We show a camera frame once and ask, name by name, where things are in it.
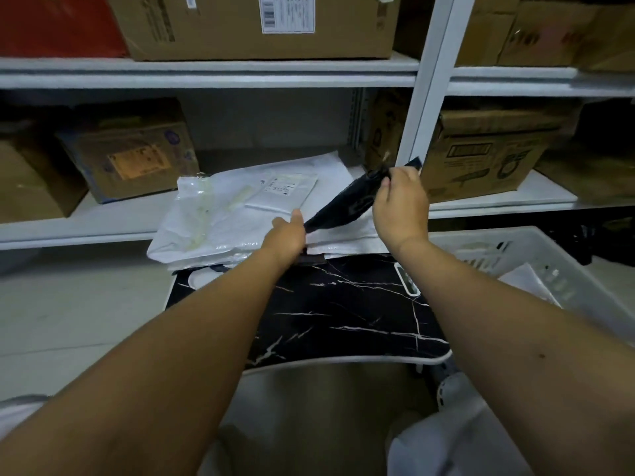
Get person's right hand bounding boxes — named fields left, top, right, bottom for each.
left=372, top=165, right=431, bottom=253

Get person's left hand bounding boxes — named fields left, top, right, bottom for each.
left=260, top=208, right=308, bottom=273

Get small white labelled packet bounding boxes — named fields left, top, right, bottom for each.
left=245, top=172, right=319, bottom=214

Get black parcel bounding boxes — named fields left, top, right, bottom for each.
left=303, top=155, right=423, bottom=233

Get pile of white mailers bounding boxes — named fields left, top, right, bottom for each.
left=146, top=151, right=393, bottom=273

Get white plastic basket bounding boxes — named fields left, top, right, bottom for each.
left=429, top=226, right=635, bottom=348

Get white metal shelf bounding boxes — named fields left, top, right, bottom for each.
left=0, top=0, right=635, bottom=251

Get person's right forearm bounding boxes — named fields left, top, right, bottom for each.
left=396, top=240, right=635, bottom=476

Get person's left forearm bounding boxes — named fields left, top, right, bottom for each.
left=0, top=252, right=291, bottom=476

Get person's white shorts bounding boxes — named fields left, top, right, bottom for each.
left=0, top=371, right=534, bottom=476

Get black marble lap table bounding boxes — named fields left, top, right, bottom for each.
left=165, top=252, right=453, bottom=375

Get cardboard box with black print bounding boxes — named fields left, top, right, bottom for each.
left=364, top=89, right=581, bottom=204

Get cardboard box with orange label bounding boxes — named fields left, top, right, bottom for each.
left=57, top=101, right=201, bottom=204

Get dark cardboard box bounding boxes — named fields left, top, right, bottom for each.
left=535, top=138, right=635, bottom=204

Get large cardboard box white label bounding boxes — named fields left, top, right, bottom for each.
left=106, top=0, right=402, bottom=61

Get plain brown cardboard box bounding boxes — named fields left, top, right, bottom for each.
left=0, top=121, right=89, bottom=223

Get red box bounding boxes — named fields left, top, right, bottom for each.
left=0, top=0, right=131, bottom=59

